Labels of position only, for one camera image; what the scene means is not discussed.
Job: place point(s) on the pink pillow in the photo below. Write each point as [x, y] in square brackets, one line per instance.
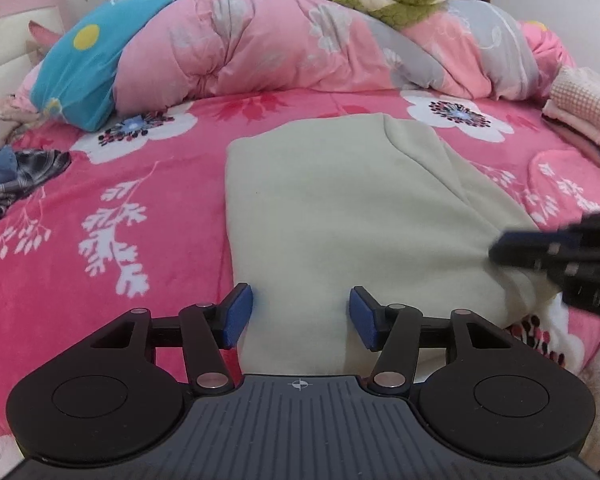
[45, 35]

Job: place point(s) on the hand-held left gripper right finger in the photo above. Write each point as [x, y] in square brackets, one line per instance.
[364, 316]

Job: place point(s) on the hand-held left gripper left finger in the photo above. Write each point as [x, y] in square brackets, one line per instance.
[237, 316]

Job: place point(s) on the pink and white headboard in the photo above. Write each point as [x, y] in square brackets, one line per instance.
[15, 35]

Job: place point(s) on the plaid shirt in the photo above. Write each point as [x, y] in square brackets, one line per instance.
[30, 175]

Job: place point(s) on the blue pillow yellow dot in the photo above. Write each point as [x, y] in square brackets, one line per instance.
[85, 60]

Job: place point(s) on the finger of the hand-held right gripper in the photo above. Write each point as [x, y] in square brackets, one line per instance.
[527, 247]

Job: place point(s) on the pale pink garment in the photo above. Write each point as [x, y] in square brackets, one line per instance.
[10, 115]

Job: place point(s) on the folded cream pink towels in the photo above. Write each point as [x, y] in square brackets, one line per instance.
[587, 105]

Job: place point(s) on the beige zip jacket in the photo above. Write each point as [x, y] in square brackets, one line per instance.
[355, 220]

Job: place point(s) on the pink floral quilt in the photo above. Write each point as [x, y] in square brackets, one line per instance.
[280, 40]

